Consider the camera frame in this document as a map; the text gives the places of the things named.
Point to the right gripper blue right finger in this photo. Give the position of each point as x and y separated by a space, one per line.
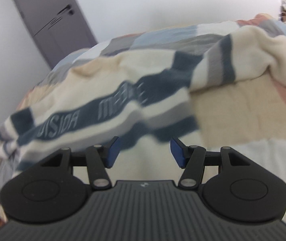
192 159

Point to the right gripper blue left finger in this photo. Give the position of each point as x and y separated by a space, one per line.
97 158

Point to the cream striped fleece sweater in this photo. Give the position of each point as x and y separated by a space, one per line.
123 100

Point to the grey bedroom door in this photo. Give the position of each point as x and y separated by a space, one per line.
56 36

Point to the colourful patchwork bed quilt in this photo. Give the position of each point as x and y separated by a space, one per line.
245 105

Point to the black door handle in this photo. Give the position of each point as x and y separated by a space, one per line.
67 9

